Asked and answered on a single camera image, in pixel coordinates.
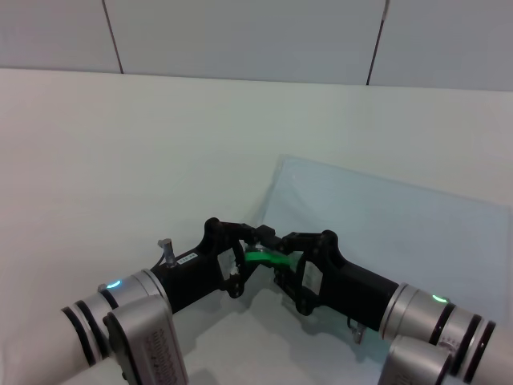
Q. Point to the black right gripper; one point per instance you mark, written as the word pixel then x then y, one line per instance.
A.
pixel 348 288

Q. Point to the clear document bag green zipper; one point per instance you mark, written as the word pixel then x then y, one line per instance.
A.
pixel 401 224

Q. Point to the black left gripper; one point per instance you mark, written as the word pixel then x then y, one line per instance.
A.
pixel 192 272

